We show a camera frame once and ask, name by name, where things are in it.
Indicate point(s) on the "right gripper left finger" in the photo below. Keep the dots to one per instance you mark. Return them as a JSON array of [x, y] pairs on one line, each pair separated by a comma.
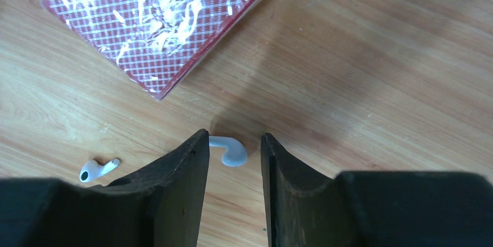
[[159, 204]]

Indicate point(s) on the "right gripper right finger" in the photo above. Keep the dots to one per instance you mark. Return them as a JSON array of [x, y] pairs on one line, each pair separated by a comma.
[[371, 208]]

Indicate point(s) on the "white earbud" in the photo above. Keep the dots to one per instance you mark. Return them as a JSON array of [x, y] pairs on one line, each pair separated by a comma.
[[235, 154], [92, 170]]

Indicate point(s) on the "pink card box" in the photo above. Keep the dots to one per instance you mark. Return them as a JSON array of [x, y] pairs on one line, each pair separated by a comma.
[[155, 42]]

